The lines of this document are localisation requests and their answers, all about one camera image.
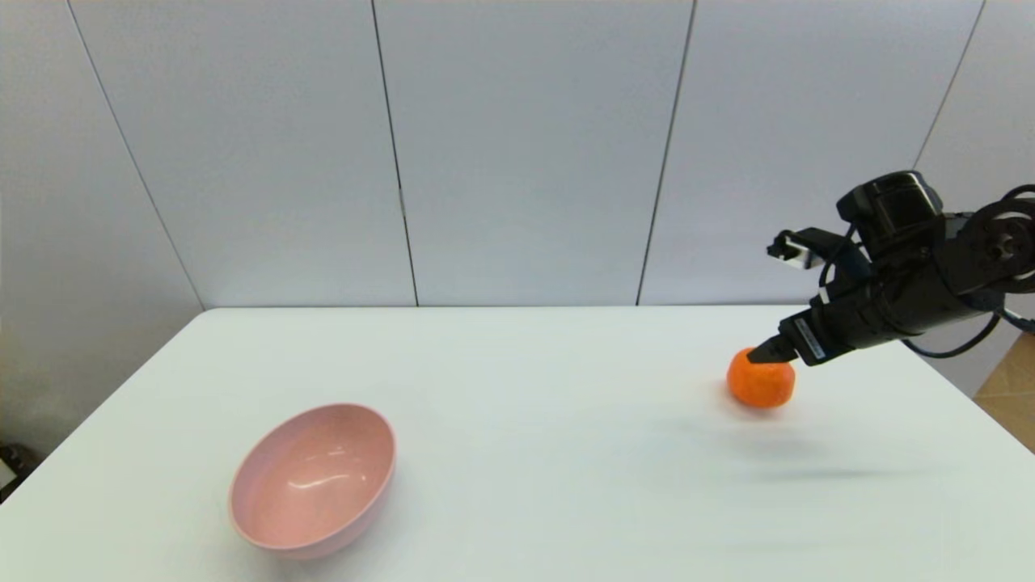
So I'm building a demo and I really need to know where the orange fruit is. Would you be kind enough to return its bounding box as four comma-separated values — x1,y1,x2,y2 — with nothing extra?
726,348,797,410

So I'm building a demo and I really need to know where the pink bowl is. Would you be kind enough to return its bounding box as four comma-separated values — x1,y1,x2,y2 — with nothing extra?
229,403,397,561

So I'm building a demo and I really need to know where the dark object beside table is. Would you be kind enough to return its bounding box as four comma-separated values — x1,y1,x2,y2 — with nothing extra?
0,443,37,486

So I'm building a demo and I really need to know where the thin black camera cable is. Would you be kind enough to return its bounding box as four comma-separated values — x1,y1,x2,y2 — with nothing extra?
817,226,870,306

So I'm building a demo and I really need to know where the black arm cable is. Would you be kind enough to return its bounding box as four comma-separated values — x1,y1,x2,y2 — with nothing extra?
902,311,1035,360

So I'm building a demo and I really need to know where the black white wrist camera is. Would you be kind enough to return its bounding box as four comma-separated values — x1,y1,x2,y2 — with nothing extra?
767,229,850,272

